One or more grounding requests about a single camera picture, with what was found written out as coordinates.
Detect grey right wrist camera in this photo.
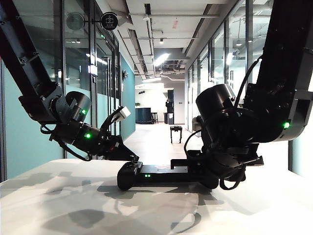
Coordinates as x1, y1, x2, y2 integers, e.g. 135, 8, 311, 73
192, 116, 203, 133

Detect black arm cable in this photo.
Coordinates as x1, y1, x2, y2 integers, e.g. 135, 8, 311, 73
40, 124, 93, 162
235, 57, 263, 107

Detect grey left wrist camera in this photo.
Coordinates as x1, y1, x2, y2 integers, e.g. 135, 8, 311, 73
102, 105, 132, 134

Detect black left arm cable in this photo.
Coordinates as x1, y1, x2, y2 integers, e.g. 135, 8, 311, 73
40, 124, 93, 162

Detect round black hanging sign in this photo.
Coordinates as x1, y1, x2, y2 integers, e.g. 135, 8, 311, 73
91, 11, 119, 31

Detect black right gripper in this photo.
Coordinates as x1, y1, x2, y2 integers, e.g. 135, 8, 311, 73
170, 141, 265, 182

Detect tall black cabinet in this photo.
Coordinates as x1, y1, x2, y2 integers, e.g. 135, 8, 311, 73
167, 89, 175, 115

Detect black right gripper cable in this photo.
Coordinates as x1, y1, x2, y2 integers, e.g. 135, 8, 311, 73
219, 168, 247, 191

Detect black quadruped robot dog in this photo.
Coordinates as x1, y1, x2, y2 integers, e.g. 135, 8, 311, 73
170, 125, 182, 144

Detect dark bar counter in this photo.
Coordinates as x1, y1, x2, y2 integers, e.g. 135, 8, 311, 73
135, 107, 153, 125

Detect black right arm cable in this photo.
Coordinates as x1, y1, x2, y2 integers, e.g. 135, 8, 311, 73
235, 57, 263, 107

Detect black remote control with joysticks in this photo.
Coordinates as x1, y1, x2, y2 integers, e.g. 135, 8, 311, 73
116, 159, 220, 191

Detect black right camera cable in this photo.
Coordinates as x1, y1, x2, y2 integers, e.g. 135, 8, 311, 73
183, 129, 204, 158

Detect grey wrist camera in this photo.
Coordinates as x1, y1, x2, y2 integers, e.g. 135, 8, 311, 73
192, 116, 203, 133
102, 105, 132, 134

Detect long black door handle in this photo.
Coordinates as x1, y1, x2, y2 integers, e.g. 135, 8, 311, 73
104, 56, 113, 118

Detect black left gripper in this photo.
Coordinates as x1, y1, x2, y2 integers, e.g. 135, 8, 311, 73
96, 130, 140, 162

